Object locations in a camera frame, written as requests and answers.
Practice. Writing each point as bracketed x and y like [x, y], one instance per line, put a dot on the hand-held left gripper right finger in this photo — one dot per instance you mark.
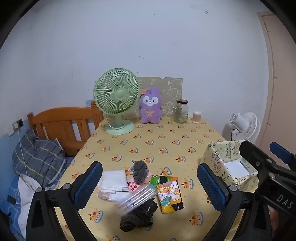
[210, 187]

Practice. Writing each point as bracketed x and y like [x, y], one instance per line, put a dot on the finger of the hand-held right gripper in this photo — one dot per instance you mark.
[259, 157]
[283, 154]

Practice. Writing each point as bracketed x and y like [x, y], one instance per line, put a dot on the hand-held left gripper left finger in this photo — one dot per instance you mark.
[90, 183]

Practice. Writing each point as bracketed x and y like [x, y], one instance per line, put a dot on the beige white socks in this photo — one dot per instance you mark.
[104, 196]

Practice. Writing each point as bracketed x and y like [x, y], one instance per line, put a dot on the patterned yellow gift box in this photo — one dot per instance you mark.
[217, 160]

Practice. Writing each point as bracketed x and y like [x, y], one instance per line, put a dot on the cartoon printed tissue packet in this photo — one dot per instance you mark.
[168, 197]

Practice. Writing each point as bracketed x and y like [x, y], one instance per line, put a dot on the clear plastic zip bag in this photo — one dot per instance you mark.
[136, 199]

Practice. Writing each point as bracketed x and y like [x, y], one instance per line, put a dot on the green packet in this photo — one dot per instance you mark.
[161, 179]

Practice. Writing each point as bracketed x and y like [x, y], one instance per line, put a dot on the black cloth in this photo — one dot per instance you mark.
[138, 217]

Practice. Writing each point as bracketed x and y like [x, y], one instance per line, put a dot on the person's right hand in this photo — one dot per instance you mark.
[275, 220]

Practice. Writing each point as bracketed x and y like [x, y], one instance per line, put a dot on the white folded tissue stack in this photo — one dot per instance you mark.
[113, 180]

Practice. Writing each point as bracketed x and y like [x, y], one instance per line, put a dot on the white standing fan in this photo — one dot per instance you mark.
[249, 125]

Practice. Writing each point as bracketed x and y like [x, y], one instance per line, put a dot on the pink packet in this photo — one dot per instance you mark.
[134, 186]

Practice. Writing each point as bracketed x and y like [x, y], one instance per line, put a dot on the grey sock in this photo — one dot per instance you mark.
[140, 171]

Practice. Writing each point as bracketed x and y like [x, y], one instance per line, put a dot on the grey plaid pillow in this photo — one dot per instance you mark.
[39, 157]

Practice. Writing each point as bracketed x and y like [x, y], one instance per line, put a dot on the beige door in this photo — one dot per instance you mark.
[282, 92]

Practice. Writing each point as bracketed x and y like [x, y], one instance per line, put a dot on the white bed cloth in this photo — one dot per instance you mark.
[25, 192]

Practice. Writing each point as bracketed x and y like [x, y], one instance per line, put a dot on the yellow printed tablecloth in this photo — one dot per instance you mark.
[161, 143]

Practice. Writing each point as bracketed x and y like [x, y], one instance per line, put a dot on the cotton swab container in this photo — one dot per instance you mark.
[197, 117]

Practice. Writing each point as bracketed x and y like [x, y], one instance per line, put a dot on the wooden bed headboard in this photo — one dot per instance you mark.
[60, 115]

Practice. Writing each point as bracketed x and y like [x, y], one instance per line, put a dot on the glass jar with dark lid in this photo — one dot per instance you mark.
[180, 112]

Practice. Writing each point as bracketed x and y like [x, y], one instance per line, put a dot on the small black device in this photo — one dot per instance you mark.
[11, 199]

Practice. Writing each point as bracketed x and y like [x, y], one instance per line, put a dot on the blue bedsheet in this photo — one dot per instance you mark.
[9, 192]

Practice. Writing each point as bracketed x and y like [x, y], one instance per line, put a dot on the purple plush bunny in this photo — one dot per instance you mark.
[150, 111]

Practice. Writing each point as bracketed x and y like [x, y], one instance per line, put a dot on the green desk fan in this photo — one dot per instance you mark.
[119, 93]

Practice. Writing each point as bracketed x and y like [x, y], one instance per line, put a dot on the patterned olive board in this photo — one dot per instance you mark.
[171, 92]

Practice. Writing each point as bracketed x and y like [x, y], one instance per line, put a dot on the wall socket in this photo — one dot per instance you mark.
[18, 124]

